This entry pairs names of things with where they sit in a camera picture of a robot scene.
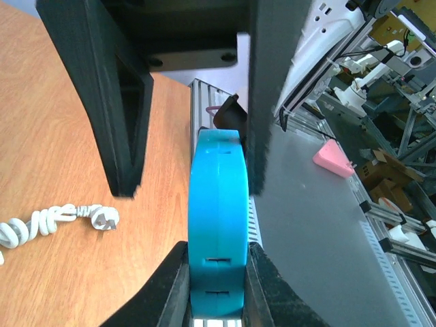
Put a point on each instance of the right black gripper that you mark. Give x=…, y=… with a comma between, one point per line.
x=115, y=86

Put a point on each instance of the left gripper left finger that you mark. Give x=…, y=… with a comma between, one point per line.
x=164, y=299

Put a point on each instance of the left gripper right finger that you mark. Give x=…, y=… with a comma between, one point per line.
x=269, y=300

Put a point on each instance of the blue cube plug adapter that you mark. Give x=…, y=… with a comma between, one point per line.
x=218, y=226

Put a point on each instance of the white power strip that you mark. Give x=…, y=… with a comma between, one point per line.
x=16, y=232

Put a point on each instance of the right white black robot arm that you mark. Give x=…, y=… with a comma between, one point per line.
x=328, y=33

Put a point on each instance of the pink wedge plug adapter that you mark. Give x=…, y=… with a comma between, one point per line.
x=333, y=159

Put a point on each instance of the grey metal shelf plate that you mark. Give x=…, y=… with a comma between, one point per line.
x=317, y=236

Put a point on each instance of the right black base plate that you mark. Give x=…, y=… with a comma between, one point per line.
x=232, y=116

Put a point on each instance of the grey slotted cable duct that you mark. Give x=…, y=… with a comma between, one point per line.
x=407, y=266

